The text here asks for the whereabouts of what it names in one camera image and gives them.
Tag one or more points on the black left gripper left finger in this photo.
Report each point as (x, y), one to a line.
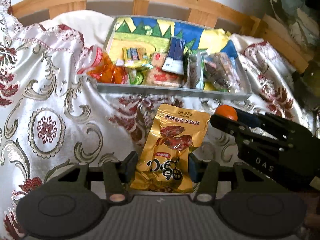
(116, 176)

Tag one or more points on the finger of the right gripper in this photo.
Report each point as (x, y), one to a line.
(250, 120)
(226, 125)

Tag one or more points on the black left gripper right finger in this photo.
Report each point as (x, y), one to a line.
(207, 173)

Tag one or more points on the small orange fruit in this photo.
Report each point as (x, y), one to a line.
(227, 112)

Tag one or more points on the gold snack packet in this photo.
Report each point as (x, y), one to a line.
(163, 164)

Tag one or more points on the brown granola bar packet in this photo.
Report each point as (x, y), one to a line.
(220, 72)

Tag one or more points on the clear packet dark dried snack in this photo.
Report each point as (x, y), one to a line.
(194, 71)

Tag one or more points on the dark blue snack packet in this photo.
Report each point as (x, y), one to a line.
(174, 59)

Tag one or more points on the rice cracker packet red print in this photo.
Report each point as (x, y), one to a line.
(157, 77)

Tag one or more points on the orange candy bag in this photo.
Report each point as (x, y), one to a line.
(102, 69)

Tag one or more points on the yellow green snack box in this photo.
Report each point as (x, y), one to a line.
(135, 57)

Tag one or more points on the green white snack packet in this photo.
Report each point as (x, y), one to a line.
(136, 76)

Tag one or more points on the white floral bedspread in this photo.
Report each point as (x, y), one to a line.
(53, 118)

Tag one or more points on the grey tray with dinosaur drawing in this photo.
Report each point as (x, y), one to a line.
(154, 34)

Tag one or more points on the pile of clothes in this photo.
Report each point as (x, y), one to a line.
(301, 18)

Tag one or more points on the cream pillow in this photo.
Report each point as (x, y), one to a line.
(93, 25)

